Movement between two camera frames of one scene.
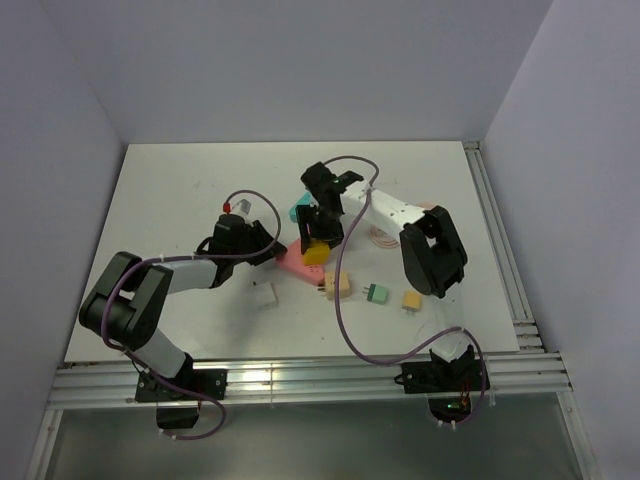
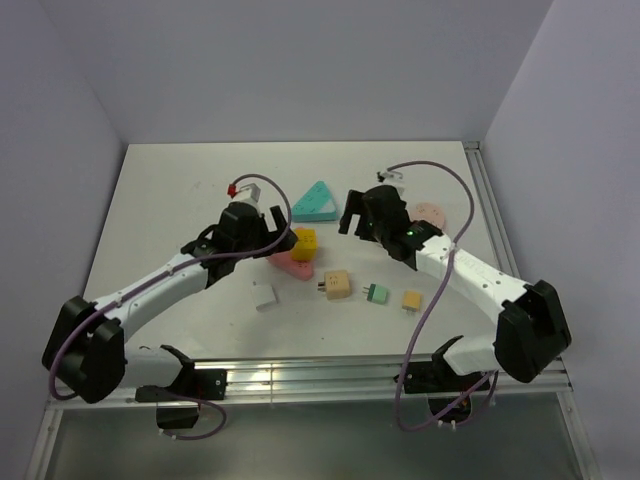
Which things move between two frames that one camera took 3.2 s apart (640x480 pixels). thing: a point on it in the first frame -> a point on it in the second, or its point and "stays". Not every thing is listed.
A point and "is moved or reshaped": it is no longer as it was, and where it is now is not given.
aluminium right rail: (526, 329) stays
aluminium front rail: (105, 385) stays
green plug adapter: (377, 293) stays
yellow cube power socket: (317, 254) is moved or reshaped
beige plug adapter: (328, 285) stays
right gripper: (305, 217) -> (355, 205)
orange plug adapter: (411, 301) stays
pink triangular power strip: (292, 261) is moved or reshaped
